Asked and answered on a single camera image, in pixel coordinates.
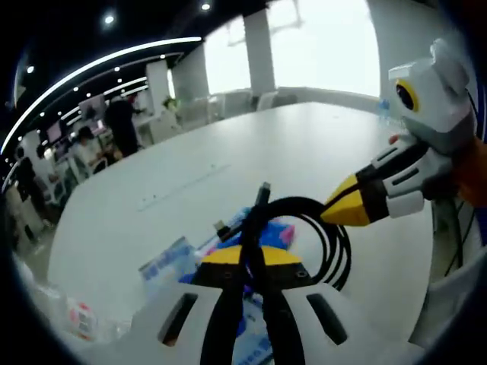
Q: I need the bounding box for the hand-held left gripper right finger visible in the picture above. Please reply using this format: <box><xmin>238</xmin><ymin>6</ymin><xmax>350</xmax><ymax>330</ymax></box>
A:
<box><xmin>256</xmin><ymin>245</ymin><xmax>412</xmax><ymax>365</ymax></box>

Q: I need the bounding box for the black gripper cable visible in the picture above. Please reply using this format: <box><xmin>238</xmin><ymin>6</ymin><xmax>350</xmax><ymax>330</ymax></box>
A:
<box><xmin>443</xmin><ymin>87</ymin><xmax>482</xmax><ymax>281</ymax></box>

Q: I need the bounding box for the blue labelled water bottle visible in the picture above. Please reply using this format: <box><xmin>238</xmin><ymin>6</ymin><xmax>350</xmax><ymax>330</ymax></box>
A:
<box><xmin>375</xmin><ymin>97</ymin><xmax>404</xmax><ymax>129</ymax></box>

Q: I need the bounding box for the black cable item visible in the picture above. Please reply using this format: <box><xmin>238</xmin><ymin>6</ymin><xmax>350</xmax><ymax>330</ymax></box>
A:
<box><xmin>212</xmin><ymin>181</ymin><xmax>353</xmax><ymax>301</ymax></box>

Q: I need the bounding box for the group of ceiling spotlights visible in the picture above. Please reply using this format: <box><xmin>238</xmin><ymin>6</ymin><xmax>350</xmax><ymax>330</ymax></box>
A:
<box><xmin>22</xmin><ymin>2</ymin><xmax>212</xmax><ymax>100</ymax></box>

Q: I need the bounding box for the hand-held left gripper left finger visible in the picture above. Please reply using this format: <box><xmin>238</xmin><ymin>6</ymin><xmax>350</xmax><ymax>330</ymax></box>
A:
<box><xmin>129</xmin><ymin>245</ymin><xmax>247</xmax><ymax>365</ymax></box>

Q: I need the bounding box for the curved ceiling light strip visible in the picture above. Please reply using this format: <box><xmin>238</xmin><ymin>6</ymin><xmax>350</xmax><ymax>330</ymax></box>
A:
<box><xmin>0</xmin><ymin>36</ymin><xmax>202</xmax><ymax>153</ymax></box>

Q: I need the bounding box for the wipes pack with blue lid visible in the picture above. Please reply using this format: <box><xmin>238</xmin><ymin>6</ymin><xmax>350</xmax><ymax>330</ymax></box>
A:
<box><xmin>138</xmin><ymin>236</ymin><xmax>275</xmax><ymax>365</ymax></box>

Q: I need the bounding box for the clear bottle with red label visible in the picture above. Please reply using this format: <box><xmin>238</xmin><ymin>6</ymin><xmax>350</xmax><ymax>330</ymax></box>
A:
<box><xmin>45</xmin><ymin>284</ymin><xmax>134</xmax><ymax>343</ymax></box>

